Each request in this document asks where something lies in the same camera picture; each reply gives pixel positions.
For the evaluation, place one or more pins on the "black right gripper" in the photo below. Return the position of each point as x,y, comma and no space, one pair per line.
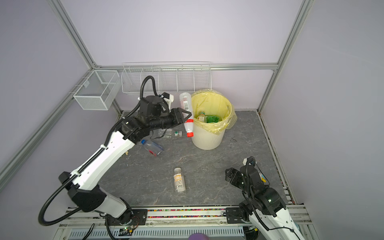
234,180

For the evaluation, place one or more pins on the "clear bottle far green cap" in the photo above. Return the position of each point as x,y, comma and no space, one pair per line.
169,133

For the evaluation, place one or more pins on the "white ribbed trash bin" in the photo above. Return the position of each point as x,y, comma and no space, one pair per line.
205,140

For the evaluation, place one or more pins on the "yellow bin liner bag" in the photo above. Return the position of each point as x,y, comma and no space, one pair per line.
213,103

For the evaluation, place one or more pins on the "clear bottle red cap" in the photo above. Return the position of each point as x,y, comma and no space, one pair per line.
188,112

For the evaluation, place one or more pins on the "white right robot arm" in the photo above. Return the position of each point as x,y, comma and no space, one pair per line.
263,206

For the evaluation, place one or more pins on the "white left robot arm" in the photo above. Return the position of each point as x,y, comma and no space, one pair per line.
82,184

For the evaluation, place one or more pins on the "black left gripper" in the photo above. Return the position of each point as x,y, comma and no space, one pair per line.
178,118

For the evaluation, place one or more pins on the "white wire shelf basket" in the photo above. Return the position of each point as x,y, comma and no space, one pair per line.
169,76

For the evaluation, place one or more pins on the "clear square bottle green cap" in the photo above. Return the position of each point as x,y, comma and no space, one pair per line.
202,117

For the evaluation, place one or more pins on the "white mesh box basket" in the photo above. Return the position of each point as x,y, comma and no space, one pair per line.
99,90

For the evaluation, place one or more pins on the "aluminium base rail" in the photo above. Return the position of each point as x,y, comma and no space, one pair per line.
178,223

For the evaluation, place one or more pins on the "white bottle orange label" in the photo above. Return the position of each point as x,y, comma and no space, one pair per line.
179,180

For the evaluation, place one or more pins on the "small bottle blue red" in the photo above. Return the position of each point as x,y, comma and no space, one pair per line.
152,147

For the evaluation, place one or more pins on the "purple object bottom edge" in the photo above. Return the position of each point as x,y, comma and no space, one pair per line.
198,236

